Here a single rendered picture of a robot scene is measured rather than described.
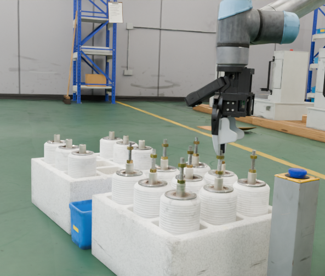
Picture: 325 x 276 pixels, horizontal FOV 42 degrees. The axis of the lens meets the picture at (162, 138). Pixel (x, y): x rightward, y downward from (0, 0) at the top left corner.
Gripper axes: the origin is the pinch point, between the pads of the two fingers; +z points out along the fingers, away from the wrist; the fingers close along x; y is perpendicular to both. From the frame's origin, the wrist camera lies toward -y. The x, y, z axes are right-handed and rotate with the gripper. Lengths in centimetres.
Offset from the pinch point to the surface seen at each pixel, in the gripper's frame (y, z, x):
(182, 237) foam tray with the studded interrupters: -1.2, 17.2, -17.3
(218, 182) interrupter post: 1.0, 8.2, -1.1
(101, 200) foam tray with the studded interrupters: -31.2, 17.4, -4.9
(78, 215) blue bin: -41.4, 24.7, -1.6
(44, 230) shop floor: -60, 35, 4
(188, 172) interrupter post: -9.6, 8.4, 4.5
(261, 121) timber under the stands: -72, 30, 345
